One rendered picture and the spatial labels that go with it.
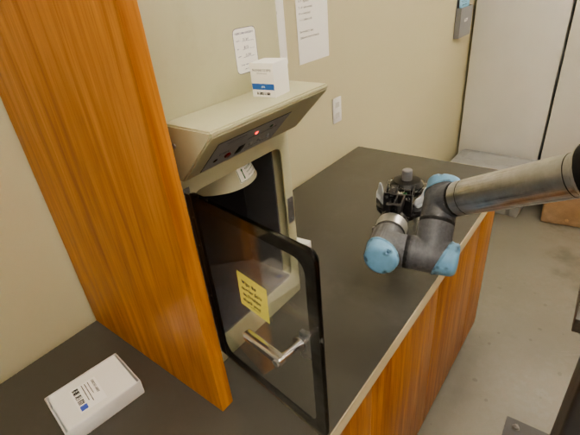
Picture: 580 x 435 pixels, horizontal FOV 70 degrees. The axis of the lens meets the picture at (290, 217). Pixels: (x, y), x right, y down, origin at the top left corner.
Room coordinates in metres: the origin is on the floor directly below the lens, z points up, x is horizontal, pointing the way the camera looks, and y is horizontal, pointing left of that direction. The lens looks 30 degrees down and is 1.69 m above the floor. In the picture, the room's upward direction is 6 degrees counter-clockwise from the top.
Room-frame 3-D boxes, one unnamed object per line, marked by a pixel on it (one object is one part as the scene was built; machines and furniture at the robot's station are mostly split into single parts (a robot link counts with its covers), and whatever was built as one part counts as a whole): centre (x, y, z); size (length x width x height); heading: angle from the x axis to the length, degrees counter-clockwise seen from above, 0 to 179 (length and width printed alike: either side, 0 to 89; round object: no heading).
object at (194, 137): (0.75, 0.05, 1.46); 0.32 x 0.11 x 0.10; 140
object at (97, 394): (0.60, 0.45, 0.96); 0.16 x 0.12 x 0.04; 133
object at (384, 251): (0.76, -0.21, 1.15); 0.11 x 0.09 x 0.08; 155
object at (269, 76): (0.79, 0.01, 1.54); 0.05 x 0.05 x 0.06; 56
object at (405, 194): (0.91, -0.27, 1.17); 0.12 x 0.08 x 0.09; 155
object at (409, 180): (1.04, -0.34, 1.18); 0.09 x 0.09 x 0.07
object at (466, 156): (2.90, -1.60, 0.17); 0.60 x 0.42 x 0.33; 48
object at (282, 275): (0.55, 0.07, 1.19); 0.30 x 0.01 x 0.40; 42
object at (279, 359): (0.47, 0.05, 1.20); 0.10 x 0.05 x 0.03; 42
